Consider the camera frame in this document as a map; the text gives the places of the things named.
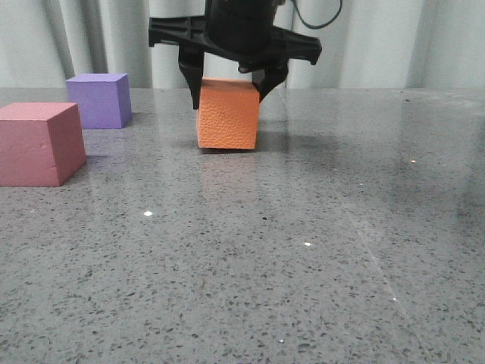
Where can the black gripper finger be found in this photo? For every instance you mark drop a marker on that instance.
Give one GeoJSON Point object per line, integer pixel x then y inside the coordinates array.
{"type": "Point", "coordinates": [191, 76]}
{"type": "Point", "coordinates": [265, 80]}

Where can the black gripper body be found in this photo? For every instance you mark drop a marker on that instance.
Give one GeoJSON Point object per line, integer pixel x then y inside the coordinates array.
{"type": "Point", "coordinates": [240, 31]}

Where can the orange foam cube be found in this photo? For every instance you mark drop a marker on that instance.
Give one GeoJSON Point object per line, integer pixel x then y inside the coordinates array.
{"type": "Point", "coordinates": [228, 114]}

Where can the purple foam cube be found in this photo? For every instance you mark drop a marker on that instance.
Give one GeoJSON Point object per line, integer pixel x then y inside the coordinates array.
{"type": "Point", "coordinates": [103, 99]}

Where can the pale green curtain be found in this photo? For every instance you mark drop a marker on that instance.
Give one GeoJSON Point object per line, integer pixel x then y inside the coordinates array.
{"type": "Point", "coordinates": [366, 44]}

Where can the red foam cube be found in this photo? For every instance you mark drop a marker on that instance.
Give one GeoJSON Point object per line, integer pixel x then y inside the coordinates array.
{"type": "Point", "coordinates": [41, 143]}

